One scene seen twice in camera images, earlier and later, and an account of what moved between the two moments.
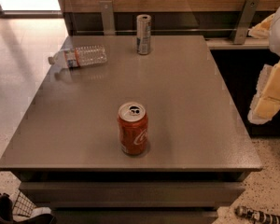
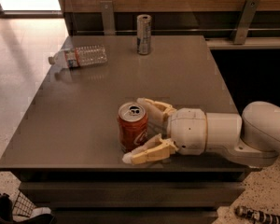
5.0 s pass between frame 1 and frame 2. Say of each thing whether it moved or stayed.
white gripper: moved
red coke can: stayed
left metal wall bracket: stayed
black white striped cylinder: stayed
